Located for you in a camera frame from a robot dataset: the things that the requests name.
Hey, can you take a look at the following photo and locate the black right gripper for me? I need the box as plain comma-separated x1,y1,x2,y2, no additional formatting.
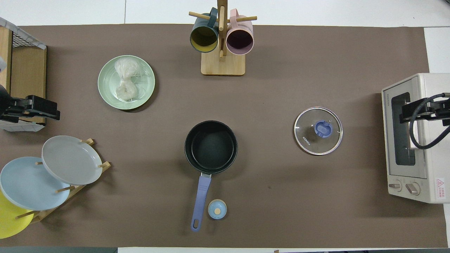
399,95,450,127

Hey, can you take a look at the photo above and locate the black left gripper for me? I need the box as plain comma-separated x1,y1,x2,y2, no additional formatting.
2,95,61,123

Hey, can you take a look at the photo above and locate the clear plastic bag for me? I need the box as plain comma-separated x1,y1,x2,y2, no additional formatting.
115,58,140,103

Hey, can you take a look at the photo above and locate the glass lid blue knob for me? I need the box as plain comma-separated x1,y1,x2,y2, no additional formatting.
294,107,343,156

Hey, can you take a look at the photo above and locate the grey plate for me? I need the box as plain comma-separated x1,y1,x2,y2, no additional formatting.
41,136,103,186

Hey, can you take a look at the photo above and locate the light blue plate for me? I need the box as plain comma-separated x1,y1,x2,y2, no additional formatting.
0,157,71,211

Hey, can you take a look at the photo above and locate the wooden plate rack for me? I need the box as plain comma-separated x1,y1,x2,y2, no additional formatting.
14,138,111,224

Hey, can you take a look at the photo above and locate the mint green plate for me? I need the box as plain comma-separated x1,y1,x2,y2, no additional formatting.
98,55,155,110

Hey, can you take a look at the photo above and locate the yellow plate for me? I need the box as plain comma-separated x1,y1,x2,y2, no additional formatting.
0,190,34,239

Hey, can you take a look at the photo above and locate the white patterned cloth bag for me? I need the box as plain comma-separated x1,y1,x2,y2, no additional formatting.
0,119,45,132

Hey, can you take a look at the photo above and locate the wooden shelf unit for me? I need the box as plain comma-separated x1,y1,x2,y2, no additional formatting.
0,26,47,124

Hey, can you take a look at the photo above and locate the cream toaster oven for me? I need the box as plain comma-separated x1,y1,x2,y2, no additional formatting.
381,73,450,203

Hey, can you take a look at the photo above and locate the brown table mat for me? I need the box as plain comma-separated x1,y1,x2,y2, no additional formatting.
0,24,448,248

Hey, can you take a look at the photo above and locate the dark blue saucepan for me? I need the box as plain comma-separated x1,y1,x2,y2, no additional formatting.
184,121,238,232

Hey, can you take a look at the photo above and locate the teal mug yellow inside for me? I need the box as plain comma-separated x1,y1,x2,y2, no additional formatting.
190,8,219,53

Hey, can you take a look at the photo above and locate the wooden mug tree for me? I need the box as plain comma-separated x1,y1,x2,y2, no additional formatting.
189,0,257,76

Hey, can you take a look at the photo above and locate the pink mug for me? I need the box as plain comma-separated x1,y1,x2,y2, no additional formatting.
226,9,254,56

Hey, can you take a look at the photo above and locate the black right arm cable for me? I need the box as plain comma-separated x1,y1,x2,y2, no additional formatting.
409,93,450,150

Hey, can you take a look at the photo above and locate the black wire basket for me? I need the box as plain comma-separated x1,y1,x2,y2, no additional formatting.
0,17,47,50

